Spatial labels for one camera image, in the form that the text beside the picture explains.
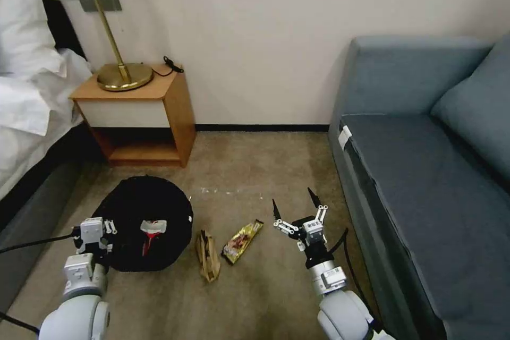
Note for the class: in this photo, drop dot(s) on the wooden nightstand white drawer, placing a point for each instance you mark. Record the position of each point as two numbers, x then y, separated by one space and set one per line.
127 117

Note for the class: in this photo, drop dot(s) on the red white crumpled wrapper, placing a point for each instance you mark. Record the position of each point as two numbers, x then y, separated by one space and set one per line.
152 230

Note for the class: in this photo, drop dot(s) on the grey bed base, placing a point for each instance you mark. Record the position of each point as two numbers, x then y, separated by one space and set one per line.
36 212

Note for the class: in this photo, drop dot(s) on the blue grey sofa cushion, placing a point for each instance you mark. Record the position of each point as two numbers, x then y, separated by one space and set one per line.
478 117

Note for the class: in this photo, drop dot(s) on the black round trash bin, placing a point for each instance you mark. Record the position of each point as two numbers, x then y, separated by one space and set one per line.
123 212

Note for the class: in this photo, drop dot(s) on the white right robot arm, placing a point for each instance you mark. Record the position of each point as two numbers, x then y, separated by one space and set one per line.
338 308

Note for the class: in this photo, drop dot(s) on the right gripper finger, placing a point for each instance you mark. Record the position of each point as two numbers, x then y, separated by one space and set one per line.
285 228
321 212

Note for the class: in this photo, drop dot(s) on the black baseboard strip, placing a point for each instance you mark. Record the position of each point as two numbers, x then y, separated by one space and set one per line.
259 127

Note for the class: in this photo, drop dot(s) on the blue grey sofa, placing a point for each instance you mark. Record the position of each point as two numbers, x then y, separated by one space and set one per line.
418 196

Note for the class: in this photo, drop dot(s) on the gold snack bar wrapper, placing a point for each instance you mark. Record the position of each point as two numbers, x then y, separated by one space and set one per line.
241 242

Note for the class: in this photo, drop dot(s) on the white sofa tag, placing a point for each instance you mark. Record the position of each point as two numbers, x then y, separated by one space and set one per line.
345 137

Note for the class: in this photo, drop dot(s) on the brown crumpled snack wrapper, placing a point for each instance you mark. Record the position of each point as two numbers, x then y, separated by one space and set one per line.
208 256

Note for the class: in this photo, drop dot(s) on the white pillow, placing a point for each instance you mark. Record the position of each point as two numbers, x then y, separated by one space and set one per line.
20 17

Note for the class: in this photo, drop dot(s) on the black headboard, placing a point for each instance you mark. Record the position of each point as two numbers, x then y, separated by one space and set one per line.
63 25

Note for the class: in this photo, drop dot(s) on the white duvet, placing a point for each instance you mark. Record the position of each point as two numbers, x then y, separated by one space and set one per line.
28 117

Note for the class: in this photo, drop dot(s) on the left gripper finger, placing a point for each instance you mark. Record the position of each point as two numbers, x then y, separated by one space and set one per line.
110 227

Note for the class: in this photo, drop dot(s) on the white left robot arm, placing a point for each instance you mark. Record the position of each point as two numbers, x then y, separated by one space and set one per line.
75 316

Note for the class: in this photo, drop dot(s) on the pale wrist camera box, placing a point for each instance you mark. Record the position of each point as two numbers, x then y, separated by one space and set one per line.
314 231
92 231

